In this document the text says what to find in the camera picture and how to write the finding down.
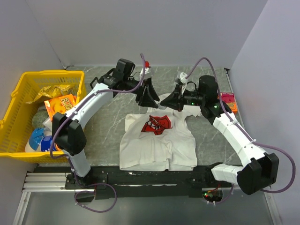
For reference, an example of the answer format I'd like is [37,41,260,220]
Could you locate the green scrub sponge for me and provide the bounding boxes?
[31,110,49,129]

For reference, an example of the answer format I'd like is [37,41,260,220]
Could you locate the blue white canister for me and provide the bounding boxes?
[40,135,53,152]

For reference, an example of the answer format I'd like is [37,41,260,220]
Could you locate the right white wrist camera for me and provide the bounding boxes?
[175,72,188,85]

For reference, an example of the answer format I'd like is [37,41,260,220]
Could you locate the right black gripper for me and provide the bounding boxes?
[160,84,205,112]

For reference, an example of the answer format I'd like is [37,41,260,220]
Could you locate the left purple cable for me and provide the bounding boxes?
[50,52,150,213]

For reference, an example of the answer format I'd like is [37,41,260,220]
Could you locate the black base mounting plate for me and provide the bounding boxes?
[65,166,231,200]

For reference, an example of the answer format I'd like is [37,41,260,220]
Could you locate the gold snack bag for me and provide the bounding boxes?
[26,84,75,104]

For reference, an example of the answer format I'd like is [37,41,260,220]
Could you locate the pink orange sponge box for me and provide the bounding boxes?
[221,92,238,114]

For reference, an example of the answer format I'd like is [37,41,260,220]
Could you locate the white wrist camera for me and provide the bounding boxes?
[140,67,154,80]
[175,72,188,85]

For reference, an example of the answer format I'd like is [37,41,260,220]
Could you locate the black folding mirror left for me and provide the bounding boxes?
[90,77,99,89]

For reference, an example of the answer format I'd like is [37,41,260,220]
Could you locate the yellow plastic basket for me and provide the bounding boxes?
[0,70,87,164]

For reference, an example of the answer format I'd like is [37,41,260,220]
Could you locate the aluminium rail frame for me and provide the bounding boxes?
[13,170,78,225]

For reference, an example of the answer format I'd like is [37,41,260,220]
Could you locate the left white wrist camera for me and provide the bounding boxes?
[140,67,154,80]

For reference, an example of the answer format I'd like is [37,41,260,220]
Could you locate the orange Scrub Daddy box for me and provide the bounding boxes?
[44,94,76,121]

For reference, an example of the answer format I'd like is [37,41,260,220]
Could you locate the blue lid white container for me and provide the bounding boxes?
[25,128,45,153]

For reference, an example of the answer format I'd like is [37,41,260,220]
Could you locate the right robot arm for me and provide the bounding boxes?
[160,73,279,195]

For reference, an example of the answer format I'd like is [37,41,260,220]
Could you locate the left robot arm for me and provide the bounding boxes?
[51,59,159,188]

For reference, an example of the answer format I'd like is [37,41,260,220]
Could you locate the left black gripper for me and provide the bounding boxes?
[124,77,160,109]

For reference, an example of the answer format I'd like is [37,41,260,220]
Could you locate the white Coca-Cola t-shirt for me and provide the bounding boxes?
[119,105,201,172]

